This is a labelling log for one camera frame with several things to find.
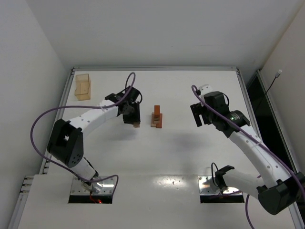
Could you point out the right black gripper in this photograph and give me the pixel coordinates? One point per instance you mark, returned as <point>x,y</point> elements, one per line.
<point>197,110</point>

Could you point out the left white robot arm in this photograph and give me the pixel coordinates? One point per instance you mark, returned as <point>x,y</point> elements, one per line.
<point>66,142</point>

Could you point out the dark brown L block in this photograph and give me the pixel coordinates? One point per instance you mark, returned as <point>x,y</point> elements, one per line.
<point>157,110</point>

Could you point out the pale wooden cube block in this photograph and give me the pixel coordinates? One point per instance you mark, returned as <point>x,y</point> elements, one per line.
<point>136,125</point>

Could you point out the transparent orange plastic box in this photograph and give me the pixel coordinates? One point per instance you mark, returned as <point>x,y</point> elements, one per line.
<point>83,87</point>

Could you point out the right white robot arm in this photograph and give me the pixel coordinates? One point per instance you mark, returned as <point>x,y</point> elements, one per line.
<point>277,186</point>

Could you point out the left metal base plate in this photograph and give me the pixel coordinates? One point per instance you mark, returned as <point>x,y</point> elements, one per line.
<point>101,188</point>

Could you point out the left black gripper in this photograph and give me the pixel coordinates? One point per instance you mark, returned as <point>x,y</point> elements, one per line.
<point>131,114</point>

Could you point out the grooved light wood block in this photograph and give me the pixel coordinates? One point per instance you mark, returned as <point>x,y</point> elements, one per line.
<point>156,118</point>

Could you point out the long reddish wood block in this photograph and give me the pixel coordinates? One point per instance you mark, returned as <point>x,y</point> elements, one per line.
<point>160,123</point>

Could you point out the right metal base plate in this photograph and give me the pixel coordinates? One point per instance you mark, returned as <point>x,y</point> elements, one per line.
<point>208,189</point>

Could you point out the long light wood block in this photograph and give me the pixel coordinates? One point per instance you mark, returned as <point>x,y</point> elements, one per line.
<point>153,124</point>

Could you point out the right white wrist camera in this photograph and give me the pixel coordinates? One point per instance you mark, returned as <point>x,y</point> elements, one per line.
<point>204,89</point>

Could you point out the metal base plate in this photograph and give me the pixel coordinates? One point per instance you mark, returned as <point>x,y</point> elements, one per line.
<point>101,188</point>
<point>208,189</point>

